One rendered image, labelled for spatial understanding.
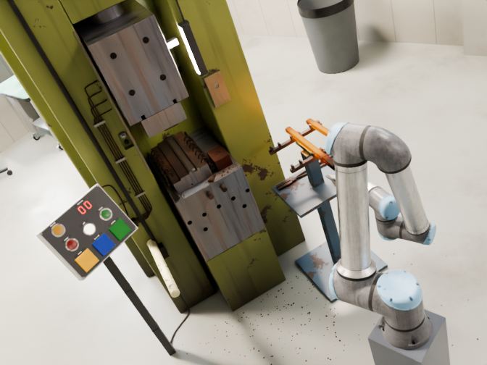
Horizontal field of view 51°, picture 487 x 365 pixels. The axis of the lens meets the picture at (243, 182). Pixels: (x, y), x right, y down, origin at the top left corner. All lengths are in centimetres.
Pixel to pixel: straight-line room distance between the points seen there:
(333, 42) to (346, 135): 318
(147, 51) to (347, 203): 106
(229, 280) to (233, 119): 93
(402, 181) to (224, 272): 142
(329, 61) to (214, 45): 257
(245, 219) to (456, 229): 129
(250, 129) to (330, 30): 222
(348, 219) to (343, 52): 322
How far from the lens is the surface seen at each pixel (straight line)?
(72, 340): 360
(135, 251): 344
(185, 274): 309
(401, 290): 192
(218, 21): 248
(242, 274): 298
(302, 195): 265
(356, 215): 182
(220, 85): 254
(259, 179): 291
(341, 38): 484
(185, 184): 256
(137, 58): 225
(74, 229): 236
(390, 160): 167
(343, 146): 170
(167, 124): 239
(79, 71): 237
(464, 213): 338
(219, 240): 275
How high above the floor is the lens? 240
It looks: 37 degrees down
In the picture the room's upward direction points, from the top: 22 degrees counter-clockwise
